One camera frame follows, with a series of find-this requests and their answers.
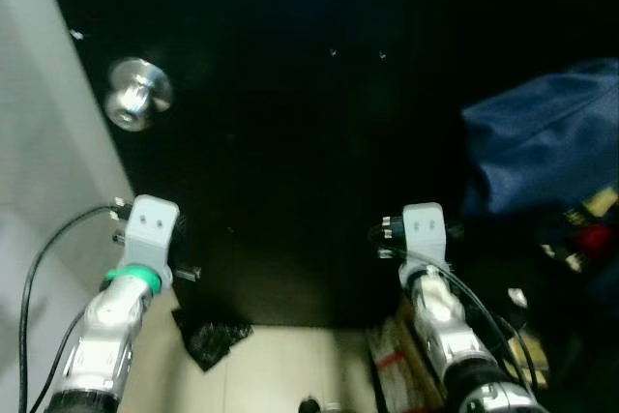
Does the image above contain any red garment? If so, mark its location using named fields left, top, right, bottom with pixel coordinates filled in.
left=573, top=222, right=615, bottom=261

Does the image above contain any dark blue garment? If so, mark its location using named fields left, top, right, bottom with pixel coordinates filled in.
left=460, top=57, right=619, bottom=221

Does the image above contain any black crumpled bag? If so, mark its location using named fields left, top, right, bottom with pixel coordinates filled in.
left=171, top=309, right=254, bottom=372

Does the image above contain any silver door knob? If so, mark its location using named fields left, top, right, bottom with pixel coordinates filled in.
left=104, top=57, right=175, bottom=133

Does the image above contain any black door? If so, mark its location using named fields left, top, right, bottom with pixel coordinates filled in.
left=37, top=0, right=619, bottom=329

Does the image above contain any cardboard box with red tape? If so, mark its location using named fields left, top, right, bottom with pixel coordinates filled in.
left=366, top=311, right=441, bottom=413

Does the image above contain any yellow flat piece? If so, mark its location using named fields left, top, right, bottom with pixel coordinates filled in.
left=508, top=336, right=550, bottom=387

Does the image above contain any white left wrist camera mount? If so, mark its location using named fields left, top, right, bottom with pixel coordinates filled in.
left=112, top=195, right=183, bottom=290

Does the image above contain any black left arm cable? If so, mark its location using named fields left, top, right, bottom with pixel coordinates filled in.
left=17, top=202, right=129, bottom=413

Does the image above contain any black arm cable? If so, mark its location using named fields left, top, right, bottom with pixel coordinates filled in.
left=392, top=249, right=538, bottom=390
left=17, top=202, right=129, bottom=413

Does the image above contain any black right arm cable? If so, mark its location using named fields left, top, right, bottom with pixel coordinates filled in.
left=392, top=249, right=538, bottom=390

